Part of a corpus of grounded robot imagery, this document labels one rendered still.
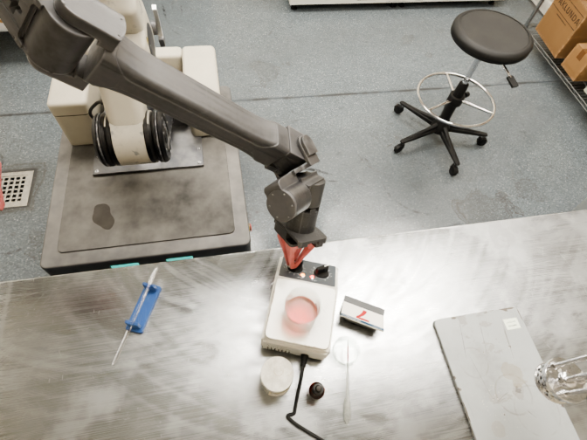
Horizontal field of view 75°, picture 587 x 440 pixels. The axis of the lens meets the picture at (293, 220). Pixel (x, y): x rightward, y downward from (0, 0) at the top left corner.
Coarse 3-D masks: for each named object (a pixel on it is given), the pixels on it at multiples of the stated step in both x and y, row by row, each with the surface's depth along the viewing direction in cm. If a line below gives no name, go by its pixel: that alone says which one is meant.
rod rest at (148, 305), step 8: (144, 288) 79; (152, 288) 78; (160, 288) 80; (152, 296) 79; (136, 304) 78; (144, 304) 78; (152, 304) 78; (144, 312) 77; (128, 320) 73; (136, 320) 76; (144, 320) 76; (136, 328) 75; (144, 328) 76
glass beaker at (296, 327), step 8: (296, 288) 65; (304, 288) 66; (288, 296) 65; (296, 296) 69; (304, 296) 69; (312, 296) 67; (320, 304) 65; (320, 312) 64; (288, 320) 62; (312, 320) 63; (288, 328) 68; (296, 328) 66; (304, 328) 66
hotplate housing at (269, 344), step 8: (280, 264) 81; (336, 272) 82; (296, 280) 77; (336, 280) 80; (336, 288) 77; (272, 296) 75; (336, 296) 76; (264, 328) 72; (264, 336) 70; (264, 344) 72; (272, 344) 71; (280, 344) 70; (288, 344) 70; (288, 352) 74; (296, 352) 73; (304, 352) 71; (312, 352) 70; (320, 352) 70; (328, 352) 70; (304, 360) 72
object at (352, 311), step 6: (348, 306) 80; (354, 306) 81; (342, 312) 78; (348, 312) 78; (354, 312) 79; (360, 312) 80; (366, 312) 80; (360, 318) 77; (366, 318) 78; (372, 318) 79; (378, 318) 80; (372, 324) 77; (378, 324) 77
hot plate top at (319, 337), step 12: (276, 288) 73; (288, 288) 74; (312, 288) 74; (324, 288) 74; (276, 300) 72; (324, 300) 73; (276, 312) 71; (324, 312) 72; (276, 324) 70; (324, 324) 71; (276, 336) 69; (288, 336) 69; (300, 336) 69; (312, 336) 69; (324, 336) 69; (324, 348) 68
